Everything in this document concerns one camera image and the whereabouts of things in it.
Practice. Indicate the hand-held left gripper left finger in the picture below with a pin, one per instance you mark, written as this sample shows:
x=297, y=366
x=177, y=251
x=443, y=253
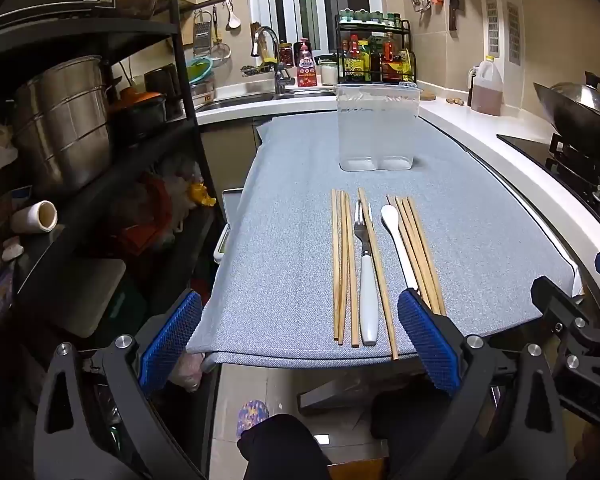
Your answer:
x=172, y=340

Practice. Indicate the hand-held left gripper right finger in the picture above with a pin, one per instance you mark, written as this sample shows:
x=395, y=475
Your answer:
x=427, y=340

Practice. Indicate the white striped ceramic spoon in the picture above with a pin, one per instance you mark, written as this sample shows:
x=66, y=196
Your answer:
x=391, y=220

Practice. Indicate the clear plastic utensil holder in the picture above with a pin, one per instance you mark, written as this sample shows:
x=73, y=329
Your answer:
x=377, y=125

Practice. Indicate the white tray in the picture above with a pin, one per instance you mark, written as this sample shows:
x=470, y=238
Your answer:
x=221, y=250

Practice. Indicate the white cutting board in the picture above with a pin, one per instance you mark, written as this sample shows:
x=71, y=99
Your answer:
x=80, y=295

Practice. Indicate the colourful slipper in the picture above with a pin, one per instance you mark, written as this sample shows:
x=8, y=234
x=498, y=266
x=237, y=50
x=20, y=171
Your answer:
x=252, y=416

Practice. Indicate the black gas stove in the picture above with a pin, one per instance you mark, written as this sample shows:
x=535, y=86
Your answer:
x=540, y=155

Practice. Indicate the red plastic bag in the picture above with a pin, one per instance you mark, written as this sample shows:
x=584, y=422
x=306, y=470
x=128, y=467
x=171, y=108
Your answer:
x=147, y=210

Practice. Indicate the yellow toy figure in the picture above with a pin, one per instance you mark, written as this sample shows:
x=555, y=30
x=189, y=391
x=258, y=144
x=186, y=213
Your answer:
x=201, y=195

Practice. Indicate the black wok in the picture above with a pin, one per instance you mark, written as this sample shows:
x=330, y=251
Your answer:
x=580, y=115

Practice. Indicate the person's black trouser leg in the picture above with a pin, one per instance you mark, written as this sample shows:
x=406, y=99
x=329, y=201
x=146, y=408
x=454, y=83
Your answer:
x=280, y=452

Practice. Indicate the grey woven cloth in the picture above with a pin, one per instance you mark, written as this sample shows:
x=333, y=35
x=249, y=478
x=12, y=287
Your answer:
x=280, y=210

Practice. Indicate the white cylindrical cup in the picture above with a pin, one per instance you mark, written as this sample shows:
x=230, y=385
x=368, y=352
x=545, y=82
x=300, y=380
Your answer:
x=32, y=217

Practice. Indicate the cooking oil jug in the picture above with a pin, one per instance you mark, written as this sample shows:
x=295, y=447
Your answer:
x=486, y=90

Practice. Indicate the small brown food pieces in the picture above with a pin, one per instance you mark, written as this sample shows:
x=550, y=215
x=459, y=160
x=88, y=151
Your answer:
x=455, y=100

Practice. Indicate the black pot with orange rim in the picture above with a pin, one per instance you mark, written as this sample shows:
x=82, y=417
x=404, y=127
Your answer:
x=140, y=115

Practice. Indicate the steel stockpot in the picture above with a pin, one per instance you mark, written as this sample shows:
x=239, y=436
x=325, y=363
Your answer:
x=60, y=125

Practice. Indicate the steel rectangular container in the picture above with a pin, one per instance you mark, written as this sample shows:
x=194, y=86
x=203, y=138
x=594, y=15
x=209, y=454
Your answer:
x=202, y=94

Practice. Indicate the steel sink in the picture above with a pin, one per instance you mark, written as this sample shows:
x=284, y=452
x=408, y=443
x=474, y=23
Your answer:
x=260, y=99

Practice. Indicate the black round container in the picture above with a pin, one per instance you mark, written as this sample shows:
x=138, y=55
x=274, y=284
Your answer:
x=161, y=82

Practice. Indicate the green plastic basin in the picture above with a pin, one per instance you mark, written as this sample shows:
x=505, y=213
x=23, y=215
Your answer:
x=199, y=70

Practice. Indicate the black metal shelf rack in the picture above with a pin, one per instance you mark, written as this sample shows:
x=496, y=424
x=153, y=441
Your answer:
x=182, y=60

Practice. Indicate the chrome kitchen faucet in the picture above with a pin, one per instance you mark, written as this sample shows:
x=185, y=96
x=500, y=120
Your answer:
x=280, y=77

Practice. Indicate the white jar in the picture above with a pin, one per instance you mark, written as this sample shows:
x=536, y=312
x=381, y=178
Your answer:
x=328, y=74

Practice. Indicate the row of sauce bottles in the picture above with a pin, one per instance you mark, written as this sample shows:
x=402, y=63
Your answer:
x=359, y=62

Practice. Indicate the metal mesh strainer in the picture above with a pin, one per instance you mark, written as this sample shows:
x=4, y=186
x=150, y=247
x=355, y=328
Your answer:
x=220, y=52

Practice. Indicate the black spice rack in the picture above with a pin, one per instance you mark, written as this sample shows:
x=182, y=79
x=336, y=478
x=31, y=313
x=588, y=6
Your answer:
x=408, y=45

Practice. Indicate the red soap pouch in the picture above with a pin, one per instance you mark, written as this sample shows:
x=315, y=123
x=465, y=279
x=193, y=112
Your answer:
x=305, y=67

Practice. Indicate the metal grater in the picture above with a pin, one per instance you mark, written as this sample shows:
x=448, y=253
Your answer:
x=201, y=35

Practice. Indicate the red jar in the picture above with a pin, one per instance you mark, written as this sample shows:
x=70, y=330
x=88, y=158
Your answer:
x=286, y=55

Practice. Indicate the white hanging ladle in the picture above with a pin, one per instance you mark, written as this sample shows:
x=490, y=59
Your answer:
x=233, y=20

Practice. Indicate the row of spice jars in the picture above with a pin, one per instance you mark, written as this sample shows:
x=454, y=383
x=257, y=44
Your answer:
x=362, y=17

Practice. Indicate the window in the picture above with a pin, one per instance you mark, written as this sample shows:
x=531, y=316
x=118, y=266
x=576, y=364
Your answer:
x=305, y=0

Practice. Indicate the wall vent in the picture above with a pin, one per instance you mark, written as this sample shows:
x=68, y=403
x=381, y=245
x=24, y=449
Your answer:
x=491, y=27
x=513, y=32

